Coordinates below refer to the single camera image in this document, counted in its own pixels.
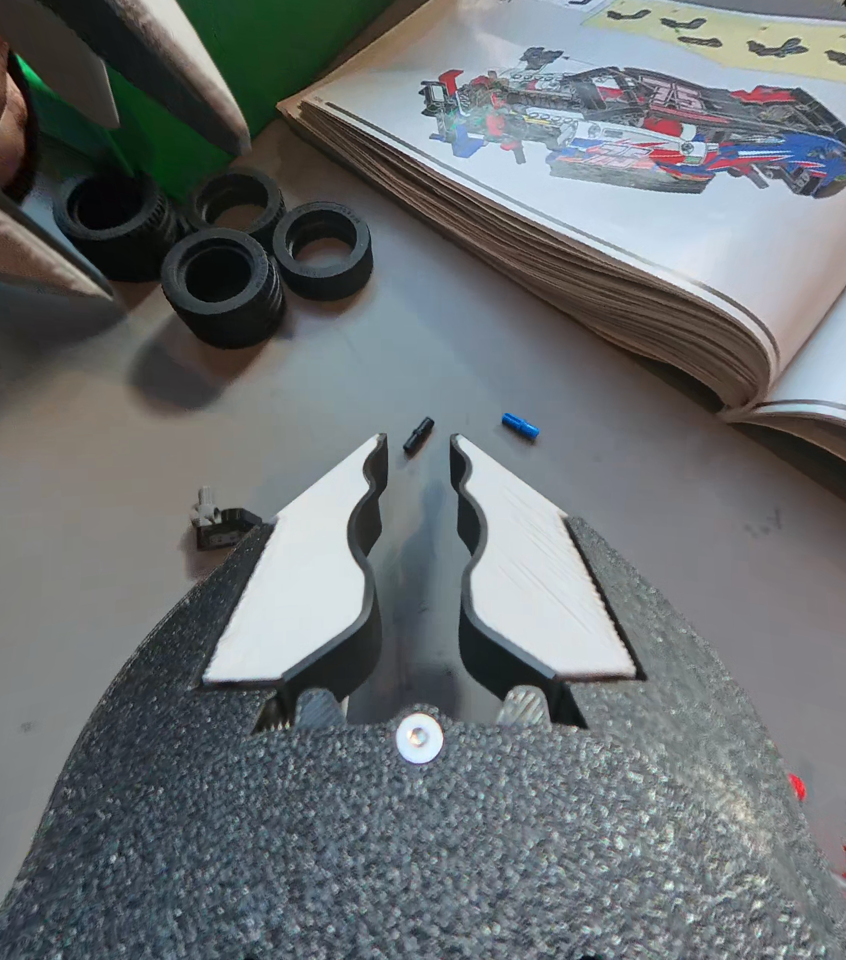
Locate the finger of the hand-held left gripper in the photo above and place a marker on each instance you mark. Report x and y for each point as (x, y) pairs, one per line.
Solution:
(10, 240)
(190, 67)

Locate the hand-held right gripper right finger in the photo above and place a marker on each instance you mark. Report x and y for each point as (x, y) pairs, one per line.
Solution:
(543, 592)

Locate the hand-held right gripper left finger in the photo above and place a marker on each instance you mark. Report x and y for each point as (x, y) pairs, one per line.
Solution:
(295, 592)

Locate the black angled toy beam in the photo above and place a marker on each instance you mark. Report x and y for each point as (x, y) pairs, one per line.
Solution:
(228, 531)

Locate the green plastic bin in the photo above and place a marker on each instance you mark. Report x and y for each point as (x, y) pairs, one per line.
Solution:
(280, 45)

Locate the grey toy axle connector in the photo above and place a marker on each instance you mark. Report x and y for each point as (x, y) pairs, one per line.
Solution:
(205, 504)

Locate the black toy connector pin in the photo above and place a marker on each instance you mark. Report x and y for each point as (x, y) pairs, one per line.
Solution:
(417, 436)

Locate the grey desk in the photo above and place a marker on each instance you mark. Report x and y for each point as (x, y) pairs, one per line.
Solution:
(692, 562)

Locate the blue toy connector pin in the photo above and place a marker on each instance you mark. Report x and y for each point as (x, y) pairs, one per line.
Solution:
(520, 426)

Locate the open instruction booklet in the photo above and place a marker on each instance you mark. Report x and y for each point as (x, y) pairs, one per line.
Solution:
(617, 247)

